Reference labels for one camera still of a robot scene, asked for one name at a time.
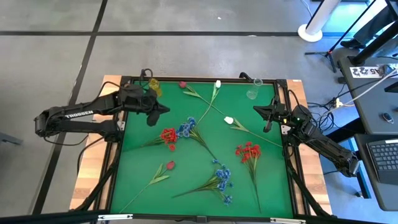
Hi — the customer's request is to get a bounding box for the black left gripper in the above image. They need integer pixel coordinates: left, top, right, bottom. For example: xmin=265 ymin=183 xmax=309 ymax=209
xmin=119 ymin=83 xmax=171 ymax=127

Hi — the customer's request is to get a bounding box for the white printed paper label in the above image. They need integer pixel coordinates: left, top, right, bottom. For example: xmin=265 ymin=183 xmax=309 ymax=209
xmin=349 ymin=65 xmax=382 ymax=78

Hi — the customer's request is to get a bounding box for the gray floor object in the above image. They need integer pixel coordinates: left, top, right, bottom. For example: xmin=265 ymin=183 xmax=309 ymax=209
xmin=0 ymin=132 xmax=24 ymax=146

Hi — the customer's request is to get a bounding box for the white cable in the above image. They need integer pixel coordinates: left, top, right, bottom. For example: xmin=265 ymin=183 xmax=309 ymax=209
xmin=326 ymin=68 xmax=398 ymax=115

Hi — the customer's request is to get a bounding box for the clear glass vase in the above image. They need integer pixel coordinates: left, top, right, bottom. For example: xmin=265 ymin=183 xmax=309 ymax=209
xmin=246 ymin=78 xmax=264 ymax=100

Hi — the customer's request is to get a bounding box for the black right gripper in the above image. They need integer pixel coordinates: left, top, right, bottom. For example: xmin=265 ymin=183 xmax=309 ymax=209
xmin=253 ymin=95 xmax=293 ymax=133

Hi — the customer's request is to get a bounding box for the red artificial flower bunch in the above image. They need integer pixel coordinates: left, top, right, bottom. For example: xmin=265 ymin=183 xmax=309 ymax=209
xmin=141 ymin=127 xmax=178 ymax=152
xmin=235 ymin=141 xmax=262 ymax=214

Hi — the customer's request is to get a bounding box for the yellow glass vase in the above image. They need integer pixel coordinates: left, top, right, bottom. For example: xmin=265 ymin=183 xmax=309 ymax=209
xmin=148 ymin=78 xmax=163 ymax=98

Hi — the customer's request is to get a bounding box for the black desk leg beam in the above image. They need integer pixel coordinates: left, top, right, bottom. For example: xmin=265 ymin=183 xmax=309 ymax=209
xmin=347 ymin=18 xmax=398 ymax=67

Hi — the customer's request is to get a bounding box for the black tripod stand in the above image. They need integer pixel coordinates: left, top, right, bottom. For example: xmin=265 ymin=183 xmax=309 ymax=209
xmin=303 ymin=0 xmax=388 ymax=74

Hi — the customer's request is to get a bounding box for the person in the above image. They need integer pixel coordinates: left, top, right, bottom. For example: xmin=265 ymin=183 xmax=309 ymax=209
xmin=340 ymin=4 xmax=398 ymax=50

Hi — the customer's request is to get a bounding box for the black crossbeam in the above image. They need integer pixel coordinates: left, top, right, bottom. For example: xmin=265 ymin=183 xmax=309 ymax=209
xmin=0 ymin=208 xmax=398 ymax=224

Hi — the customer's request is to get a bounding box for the white artificial tulip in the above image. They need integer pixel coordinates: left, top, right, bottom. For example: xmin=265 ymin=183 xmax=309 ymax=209
xmin=197 ymin=80 xmax=222 ymax=124
xmin=223 ymin=116 xmax=284 ymax=149

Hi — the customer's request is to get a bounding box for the silver bracket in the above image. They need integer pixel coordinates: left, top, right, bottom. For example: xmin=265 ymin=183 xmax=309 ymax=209
xmin=97 ymin=213 xmax=134 ymax=222
xmin=269 ymin=217 xmax=307 ymax=224

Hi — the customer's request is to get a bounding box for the black cable tangle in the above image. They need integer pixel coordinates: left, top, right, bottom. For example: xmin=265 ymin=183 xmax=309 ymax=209
xmin=306 ymin=80 xmax=352 ymax=133

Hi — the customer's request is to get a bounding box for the white pole with round base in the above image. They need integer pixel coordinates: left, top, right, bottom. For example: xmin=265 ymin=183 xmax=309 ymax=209
xmin=297 ymin=0 xmax=343 ymax=43

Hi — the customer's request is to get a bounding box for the black diagonal frame strut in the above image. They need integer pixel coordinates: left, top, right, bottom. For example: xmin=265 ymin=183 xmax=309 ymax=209
xmin=74 ymin=154 xmax=121 ymax=212
xmin=285 ymin=155 xmax=332 ymax=217

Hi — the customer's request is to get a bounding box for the black table frame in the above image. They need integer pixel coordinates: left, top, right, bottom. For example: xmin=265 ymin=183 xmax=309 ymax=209
xmin=70 ymin=74 xmax=333 ymax=224

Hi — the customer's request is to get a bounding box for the black keyboard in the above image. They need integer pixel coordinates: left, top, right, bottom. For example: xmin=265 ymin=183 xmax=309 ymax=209
xmin=366 ymin=139 xmax=398 ymax=187

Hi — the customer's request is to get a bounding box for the dark gray desk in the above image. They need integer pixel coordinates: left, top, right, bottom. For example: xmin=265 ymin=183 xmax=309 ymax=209
xmin=353 ymin=133 xmax=398 ymax=212

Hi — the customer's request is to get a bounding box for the blue artificial flower bunch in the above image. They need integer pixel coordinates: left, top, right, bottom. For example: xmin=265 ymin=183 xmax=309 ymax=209
xmin=172 ymin=159 xmax=234 ymax=207
xmin=176 ymin=116 xmax=218 ymax=161

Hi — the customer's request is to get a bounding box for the blue desk leg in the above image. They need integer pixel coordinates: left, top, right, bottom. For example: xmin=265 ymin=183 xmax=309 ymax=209
xmin=347 ymin=136 xmax=373 ymax=200

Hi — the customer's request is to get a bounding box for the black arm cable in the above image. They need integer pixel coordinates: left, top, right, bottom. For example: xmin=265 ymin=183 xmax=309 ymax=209
xmin=76 ymin=136 xmax=105 ymax=175

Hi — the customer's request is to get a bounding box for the red artificial tulip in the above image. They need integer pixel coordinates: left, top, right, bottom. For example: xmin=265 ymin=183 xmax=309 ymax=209
xmin=178 ymin=80 xmax=226 ymax=116
xmin=119 ymin=160 xmax=176 ymax=215

